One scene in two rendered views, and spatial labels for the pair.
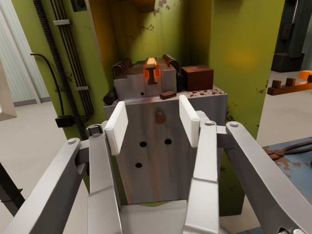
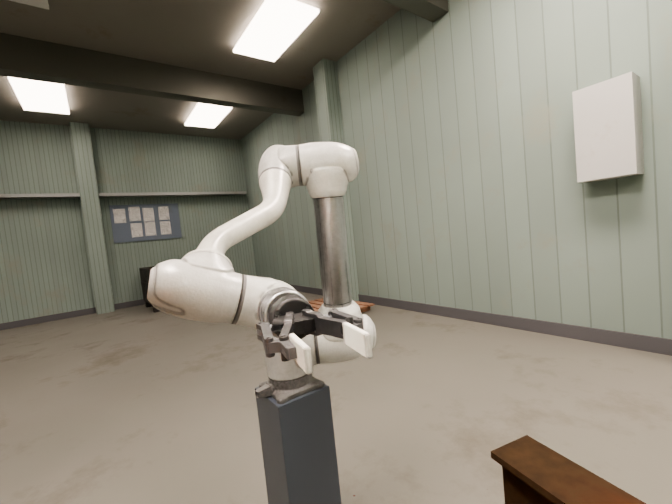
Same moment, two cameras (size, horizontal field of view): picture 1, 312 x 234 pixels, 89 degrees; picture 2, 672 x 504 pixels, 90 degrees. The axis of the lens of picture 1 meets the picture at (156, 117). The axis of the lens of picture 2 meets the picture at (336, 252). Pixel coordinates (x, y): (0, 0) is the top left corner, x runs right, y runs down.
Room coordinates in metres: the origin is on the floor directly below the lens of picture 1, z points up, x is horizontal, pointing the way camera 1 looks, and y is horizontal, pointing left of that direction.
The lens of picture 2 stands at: (0.54, -0.14, 1.14)
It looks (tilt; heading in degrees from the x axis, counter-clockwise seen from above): 3 degrees down; 157
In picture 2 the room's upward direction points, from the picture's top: 6 degrees counter-clockwise
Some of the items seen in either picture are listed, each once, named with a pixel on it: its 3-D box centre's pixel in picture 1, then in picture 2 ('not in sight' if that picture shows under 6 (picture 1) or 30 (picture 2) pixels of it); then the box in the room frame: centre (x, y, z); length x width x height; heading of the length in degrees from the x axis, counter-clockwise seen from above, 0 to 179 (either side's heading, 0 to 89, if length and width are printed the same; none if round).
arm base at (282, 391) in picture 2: not in sight; (285, 381); (-0.62, 0.12, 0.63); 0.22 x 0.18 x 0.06; 102
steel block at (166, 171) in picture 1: (163, 123); not in sight; (0.73, -0.04, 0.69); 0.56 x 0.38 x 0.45; 179
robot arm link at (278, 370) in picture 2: not in sight; (289, 341); (-0.62, 0.15, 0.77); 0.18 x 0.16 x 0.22; 71
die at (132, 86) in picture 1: (146, 72); not in sight; (0.72, 0.02, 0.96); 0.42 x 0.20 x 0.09; 179
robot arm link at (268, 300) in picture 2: not in sight; (285, 312); (-0.07, 0.01, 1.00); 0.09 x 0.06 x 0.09; 89
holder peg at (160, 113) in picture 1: (159, 117); not in sight; (0.43, -0.01, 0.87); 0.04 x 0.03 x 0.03; 179
